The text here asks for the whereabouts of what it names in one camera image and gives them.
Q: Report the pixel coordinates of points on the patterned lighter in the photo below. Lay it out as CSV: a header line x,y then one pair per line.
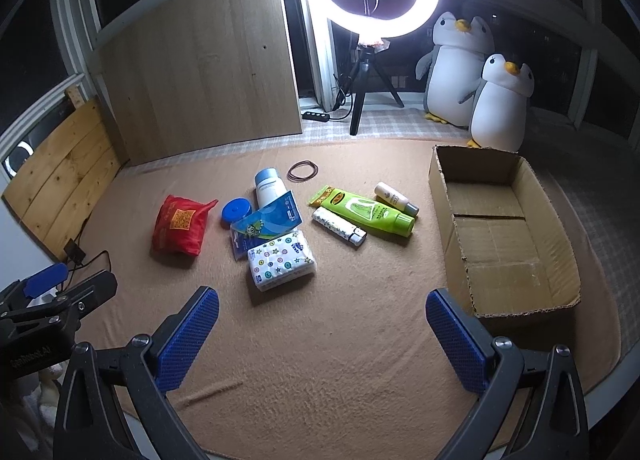
x,y
337,226

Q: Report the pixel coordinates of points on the red cloth bag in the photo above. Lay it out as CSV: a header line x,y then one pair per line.
x,y
177,225

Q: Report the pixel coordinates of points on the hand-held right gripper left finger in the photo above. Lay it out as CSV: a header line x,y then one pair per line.
x,y
187,340

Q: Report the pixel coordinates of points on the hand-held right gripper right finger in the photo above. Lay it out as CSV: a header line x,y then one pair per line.
x,y
457,340

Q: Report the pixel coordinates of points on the cardboard box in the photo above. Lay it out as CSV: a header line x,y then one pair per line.
x,y
500,250

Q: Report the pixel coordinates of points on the small white grey-capped bottle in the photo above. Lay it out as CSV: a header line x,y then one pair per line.
x,y
395,197

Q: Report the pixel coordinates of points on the patterned tissue pack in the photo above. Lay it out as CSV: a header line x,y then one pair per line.
x,y
282,260

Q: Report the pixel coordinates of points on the green tube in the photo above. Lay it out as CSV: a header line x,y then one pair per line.
x,y
370,212

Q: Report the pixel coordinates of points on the small penguin plush toy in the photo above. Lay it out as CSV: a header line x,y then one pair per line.
x,y
500,110

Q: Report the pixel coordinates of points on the blue wipes packet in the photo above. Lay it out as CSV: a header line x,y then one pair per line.
x,y
270,222

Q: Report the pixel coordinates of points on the pine plank board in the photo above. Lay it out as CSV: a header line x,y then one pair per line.
x,y
60,180

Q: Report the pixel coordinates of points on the large penguin plush toy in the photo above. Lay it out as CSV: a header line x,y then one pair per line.
x,y
452,65

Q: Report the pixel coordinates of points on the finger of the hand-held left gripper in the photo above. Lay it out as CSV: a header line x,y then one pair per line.
x,y
90,286
46,279

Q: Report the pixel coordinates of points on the black power strip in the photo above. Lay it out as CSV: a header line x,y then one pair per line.
x,y
315,116

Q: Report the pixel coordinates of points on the blue round case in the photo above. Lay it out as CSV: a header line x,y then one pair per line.
x,y
235,212

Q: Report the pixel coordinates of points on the light wooden panel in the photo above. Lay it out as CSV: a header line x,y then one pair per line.
x,y
200,65

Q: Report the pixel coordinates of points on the white sunscreen bottle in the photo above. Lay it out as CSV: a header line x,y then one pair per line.
x,y
270,187

